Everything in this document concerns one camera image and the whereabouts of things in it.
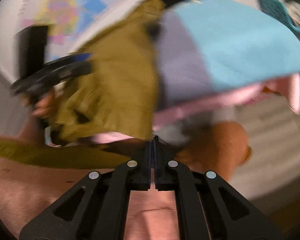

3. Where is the olive green jacket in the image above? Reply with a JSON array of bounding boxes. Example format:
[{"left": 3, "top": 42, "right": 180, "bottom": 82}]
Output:
[{"left": 0, "top": 0, "right": 165, "bottom": 170}]

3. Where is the person's left hand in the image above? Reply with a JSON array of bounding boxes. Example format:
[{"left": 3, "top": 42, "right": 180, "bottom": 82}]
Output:
[{"left": 29, "top": 87, "right": 58, "bottom": 120}]

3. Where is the blue grey bed sheet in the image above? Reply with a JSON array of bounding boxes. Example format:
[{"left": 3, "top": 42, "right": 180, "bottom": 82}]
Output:
[{"left": 152, "top": 0, "right": 300, "bottom": 131}]

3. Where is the teal plastic basket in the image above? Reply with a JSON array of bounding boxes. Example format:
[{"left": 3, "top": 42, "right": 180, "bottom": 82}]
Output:
[{"left": 252, "top": 0, "right": 300, "bottom": 37}]

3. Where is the colourful wall map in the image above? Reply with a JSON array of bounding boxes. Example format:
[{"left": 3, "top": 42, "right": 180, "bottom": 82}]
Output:
[{"left": 18, "top": 0, "right": 124, "bottom": 62}]

